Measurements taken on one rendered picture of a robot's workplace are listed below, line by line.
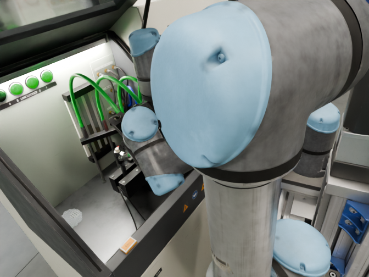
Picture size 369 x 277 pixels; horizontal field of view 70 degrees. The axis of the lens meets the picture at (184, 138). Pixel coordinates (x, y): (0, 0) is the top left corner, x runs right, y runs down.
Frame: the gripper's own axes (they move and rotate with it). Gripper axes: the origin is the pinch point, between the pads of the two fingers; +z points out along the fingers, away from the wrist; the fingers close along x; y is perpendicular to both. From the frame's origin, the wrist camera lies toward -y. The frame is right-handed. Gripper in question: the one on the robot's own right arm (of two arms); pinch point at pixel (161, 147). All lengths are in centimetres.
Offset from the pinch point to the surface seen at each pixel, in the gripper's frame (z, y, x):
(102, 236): 38.4, -22.3, -21.1
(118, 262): 26.6, -0.6, -27.6
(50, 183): 26, -54, -19
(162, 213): 26.8, -0.7, -5.9
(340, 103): 125, 19, 283
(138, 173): 23.9, -21.0, 2.9
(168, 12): -27, -34, 53
